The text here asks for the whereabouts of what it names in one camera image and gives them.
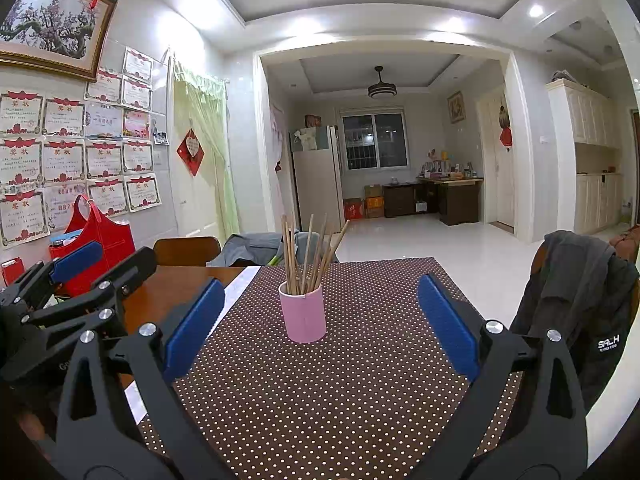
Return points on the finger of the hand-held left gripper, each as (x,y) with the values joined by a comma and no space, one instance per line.
(132,267)
(75,260)

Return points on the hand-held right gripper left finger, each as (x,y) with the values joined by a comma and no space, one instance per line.
(192,330)

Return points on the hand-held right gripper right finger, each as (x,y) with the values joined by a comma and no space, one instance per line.
(447,327)

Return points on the pink cup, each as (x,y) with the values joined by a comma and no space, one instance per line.
(302,317)

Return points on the bundle of wooden chopsticks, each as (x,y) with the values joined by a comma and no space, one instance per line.
(300,280)

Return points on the red tote bag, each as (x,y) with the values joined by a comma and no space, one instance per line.
(110,240)

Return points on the wooden chair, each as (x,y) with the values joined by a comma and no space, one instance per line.
(539,265)
(185,250)

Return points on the red envelope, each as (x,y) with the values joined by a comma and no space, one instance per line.
(11,272)

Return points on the light grey jacket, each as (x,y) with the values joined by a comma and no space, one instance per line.
(250,247)

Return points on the dark wooden desk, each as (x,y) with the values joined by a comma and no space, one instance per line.
(460,205)

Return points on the dark grey jacket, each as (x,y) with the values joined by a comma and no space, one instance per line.
(575,300)

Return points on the brown polka dot tablecloth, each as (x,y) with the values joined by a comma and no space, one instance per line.
(325,385)

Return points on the light green door curtain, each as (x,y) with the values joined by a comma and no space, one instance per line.
(220,160)

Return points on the orange cardboard box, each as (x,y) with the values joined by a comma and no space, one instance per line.
(374,207)

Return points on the white door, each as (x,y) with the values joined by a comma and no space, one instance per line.
(492,185)

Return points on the red cardboard box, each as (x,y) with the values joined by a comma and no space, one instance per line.
(354,209)

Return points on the brown cardboard box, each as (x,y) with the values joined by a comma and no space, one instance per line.
(373,191)

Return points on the desk clutter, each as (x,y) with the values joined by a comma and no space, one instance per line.
(440,167)

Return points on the white refrigerator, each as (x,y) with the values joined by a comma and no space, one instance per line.
(315,185)

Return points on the brown leather seat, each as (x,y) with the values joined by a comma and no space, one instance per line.
(627,245)

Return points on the red hanging door ornament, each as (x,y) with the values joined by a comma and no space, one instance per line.
(506,137)

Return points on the barred window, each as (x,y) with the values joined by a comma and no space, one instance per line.
(372,142)

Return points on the small framed picture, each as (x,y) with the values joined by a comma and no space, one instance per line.
(455,107)

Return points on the framed blossom painting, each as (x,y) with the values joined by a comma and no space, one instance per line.
(50,25)

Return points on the ceiling fan lamp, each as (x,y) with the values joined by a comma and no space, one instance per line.
(382,91)

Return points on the brown wooden door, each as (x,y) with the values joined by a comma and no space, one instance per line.
(636,160)

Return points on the grey bundle on cabinet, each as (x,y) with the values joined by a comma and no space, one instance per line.
(567,77)

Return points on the recessed ceiling light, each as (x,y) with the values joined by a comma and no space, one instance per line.
(536,10)
(455,25)

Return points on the wall of award certificates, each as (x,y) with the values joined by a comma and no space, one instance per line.
(65,160)

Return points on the red diamond wall decoration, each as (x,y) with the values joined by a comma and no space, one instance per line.
(190,150)

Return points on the small wall photo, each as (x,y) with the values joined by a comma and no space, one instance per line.
(161,137)

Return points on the pink wall scroll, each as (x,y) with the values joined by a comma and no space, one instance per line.
(277,135)

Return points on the picture frame on refrigerator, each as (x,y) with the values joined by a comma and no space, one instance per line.
(313,121)

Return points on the white wall cabinet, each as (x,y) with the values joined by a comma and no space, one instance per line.
(590,115)

